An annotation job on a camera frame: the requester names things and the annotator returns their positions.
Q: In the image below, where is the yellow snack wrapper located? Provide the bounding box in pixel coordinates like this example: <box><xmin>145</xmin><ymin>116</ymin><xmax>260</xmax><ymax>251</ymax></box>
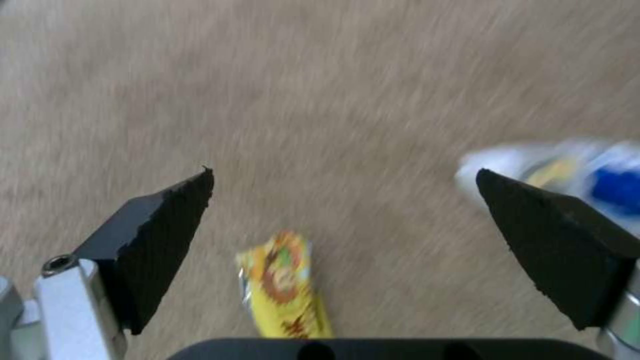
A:
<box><xmin>234</xmin><ymin>230</ymin><xmax>334</xmax><ymax>340</ymax></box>

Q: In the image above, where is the white and blue crumpled wrapper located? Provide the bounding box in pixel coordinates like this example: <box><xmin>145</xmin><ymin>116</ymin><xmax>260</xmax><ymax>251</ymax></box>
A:
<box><xmin>453</xmin><ymin>138</ymin><xmax>640</xmax><ymax>239</ymax></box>

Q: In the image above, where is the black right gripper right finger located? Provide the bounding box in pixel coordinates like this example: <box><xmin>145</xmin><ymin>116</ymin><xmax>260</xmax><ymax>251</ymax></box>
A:
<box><xmin>475</xmin><ymin>168</ymin><xmax>640</xmax><ymax>360</ymax></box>

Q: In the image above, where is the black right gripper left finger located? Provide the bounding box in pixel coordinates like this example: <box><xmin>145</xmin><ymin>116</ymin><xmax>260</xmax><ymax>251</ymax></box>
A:
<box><xmin>0</xmin><ymin>166</ymin><xmax>216</xmax><ymax>360</ymax></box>

